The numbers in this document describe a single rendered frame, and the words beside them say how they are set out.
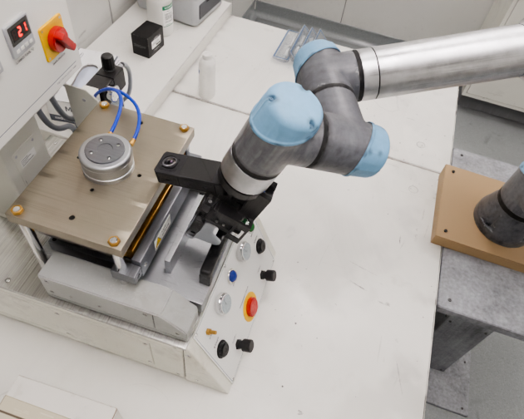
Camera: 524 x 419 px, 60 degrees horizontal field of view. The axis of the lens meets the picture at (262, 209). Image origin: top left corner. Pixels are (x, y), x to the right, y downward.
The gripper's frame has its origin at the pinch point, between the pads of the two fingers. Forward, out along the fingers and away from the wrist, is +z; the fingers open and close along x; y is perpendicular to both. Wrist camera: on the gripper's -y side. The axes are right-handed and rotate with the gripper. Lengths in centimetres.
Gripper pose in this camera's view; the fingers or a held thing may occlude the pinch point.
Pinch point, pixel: (189, 229)
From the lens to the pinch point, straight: 80.0
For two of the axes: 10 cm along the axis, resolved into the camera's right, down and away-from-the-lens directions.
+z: -4.2, 4.7, 7.7
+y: 8.6, 4.8, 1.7
